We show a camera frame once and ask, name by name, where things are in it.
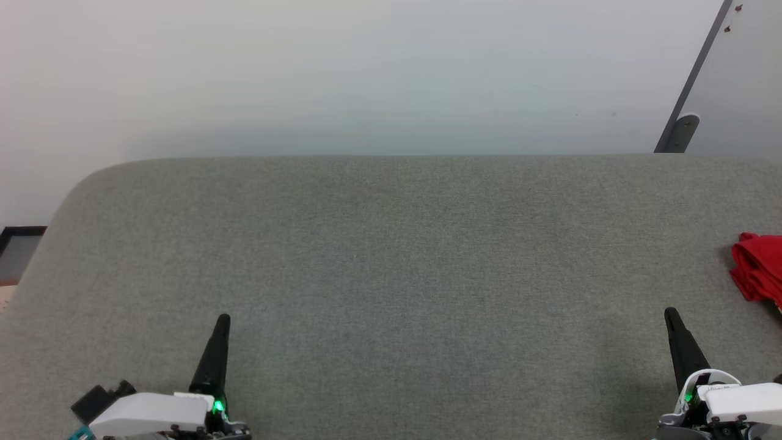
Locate grey post foot bracket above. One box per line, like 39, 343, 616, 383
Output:
663, 114, 701, 153

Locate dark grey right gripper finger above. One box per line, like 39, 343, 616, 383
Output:
663, 307, 711, 393

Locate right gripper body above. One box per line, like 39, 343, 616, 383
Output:
657, 368, 752, 440

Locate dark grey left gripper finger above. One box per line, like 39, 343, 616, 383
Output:
188, 313, 232, 399

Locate red garment with white trim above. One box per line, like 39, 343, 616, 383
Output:
729, 232, 782, 312

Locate black framed grey panel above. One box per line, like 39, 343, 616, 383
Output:
0, 226, 48, 286

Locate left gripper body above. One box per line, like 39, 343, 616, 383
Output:
165, 396, 252, 440

